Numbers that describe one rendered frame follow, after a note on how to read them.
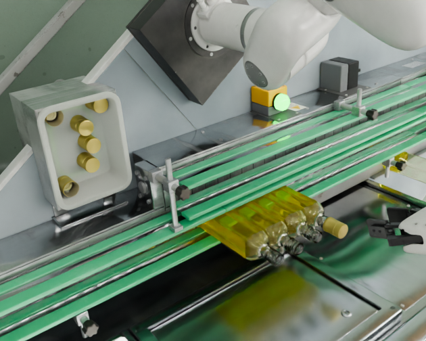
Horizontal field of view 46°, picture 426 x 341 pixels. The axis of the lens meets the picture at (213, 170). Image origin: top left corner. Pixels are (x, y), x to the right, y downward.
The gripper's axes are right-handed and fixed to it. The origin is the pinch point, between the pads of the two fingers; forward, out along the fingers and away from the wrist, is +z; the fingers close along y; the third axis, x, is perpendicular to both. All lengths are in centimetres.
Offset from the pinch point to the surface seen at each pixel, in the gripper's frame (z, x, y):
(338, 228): 22.4, -7.3, 10.4
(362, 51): 53, 27, 69
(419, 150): 54, -12, 87
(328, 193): 53, -11, 40
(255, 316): 30.0, -19.4, -11.4
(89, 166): 49, 20, -30
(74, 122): 48, 30, -30
